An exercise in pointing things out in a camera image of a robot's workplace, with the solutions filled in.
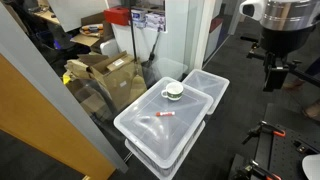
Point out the red box on shelf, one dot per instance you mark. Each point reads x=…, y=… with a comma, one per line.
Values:
x=117, y=15

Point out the orange handled black clamp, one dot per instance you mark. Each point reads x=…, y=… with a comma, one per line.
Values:
x=265, y=127

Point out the large brown cardboard box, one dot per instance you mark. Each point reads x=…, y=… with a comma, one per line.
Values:
x=120, y=75

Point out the red and white marker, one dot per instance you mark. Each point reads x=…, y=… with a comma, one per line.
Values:
x=159, y=114

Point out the black perforated robot table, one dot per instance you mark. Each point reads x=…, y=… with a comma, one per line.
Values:
x=293, y=157

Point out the grey plastic storage bin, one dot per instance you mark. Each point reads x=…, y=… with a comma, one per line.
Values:
x=168, y=169

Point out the clear plastic bin lid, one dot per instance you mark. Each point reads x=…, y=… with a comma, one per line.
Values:
x=163, y=136

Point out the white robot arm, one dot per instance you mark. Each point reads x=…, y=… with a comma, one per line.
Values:
x=286, y=24

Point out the white and green cup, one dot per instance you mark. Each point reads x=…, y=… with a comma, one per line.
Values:
x=173, y=91

